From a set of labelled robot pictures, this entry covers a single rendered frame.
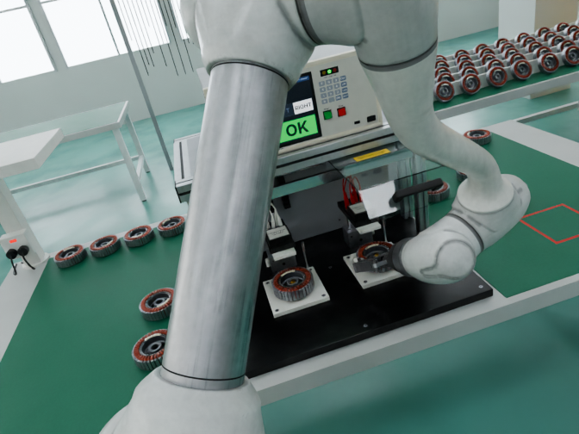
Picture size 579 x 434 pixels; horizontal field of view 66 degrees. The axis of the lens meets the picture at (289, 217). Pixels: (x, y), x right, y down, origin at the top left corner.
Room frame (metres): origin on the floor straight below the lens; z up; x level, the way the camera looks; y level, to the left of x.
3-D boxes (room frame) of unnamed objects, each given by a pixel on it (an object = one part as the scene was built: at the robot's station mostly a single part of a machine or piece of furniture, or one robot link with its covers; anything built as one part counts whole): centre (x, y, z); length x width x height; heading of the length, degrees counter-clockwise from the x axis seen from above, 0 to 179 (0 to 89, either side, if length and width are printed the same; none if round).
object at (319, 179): (1.08, -0.08, 1.03); 0.62 x 0.01 x 0.03; 98
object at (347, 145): (1.29, -0.05, 1.09); 0.68 x 0.44 x 0.05; 98
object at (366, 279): (0.99, -0.21, 0.78); 0.15 x 0.15 x 0.01; 8
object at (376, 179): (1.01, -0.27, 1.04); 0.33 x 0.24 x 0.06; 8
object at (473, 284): (0.99, -0.09, 0.76); 0.64 x 0.47 x 0.02; 98
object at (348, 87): (1.30, -0.06, 1.22); 0.44 x 0.39 x 0.20; 98
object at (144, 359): (0.87, 0.40, 0.77); 0.11 x 0.11 x 0.04
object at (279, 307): (0.96, 0.03, 0.78); 0.15 x 0.15 x 0.01; 8
